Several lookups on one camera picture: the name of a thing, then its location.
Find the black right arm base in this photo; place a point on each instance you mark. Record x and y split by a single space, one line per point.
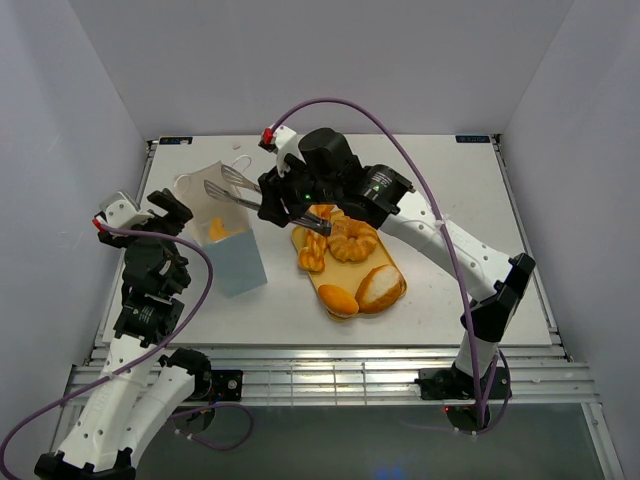
450 383

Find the orange twisted bread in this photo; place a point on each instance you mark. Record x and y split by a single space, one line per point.
311 256

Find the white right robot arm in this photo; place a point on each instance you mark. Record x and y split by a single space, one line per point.
492 284

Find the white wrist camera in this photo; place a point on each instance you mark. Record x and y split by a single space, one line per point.
120 211
280 141

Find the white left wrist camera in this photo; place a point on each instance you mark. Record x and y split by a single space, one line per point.
120 211

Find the aluminium frame rail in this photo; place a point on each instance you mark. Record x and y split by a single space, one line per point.
381 377

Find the blue white paper bag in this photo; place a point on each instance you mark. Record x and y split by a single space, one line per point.
237 264

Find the sugar dusted oval bread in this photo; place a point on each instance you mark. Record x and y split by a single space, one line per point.
380 289

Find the glazed ring pastry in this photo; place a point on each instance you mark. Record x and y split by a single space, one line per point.
351 240

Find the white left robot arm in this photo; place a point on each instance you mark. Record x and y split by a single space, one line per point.
139 387

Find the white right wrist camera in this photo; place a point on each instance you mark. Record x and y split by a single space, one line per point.
280 141

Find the blue table corner sticker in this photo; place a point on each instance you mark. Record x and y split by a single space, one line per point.
173 140

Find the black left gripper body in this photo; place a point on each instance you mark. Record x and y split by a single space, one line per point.
163 222

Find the yellow plastic tray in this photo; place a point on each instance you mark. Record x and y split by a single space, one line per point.
347 275

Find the small plain donut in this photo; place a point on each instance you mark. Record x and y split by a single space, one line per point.
217 230

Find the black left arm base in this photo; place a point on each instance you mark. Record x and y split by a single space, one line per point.
218 385

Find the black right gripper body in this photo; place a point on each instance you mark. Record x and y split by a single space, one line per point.
296 189

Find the metal serving tongs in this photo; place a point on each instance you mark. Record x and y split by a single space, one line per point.
260 197

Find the orange round bun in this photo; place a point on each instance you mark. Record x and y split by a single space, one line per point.
338 301

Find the blue sticker right corner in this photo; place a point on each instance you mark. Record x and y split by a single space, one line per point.
472 139

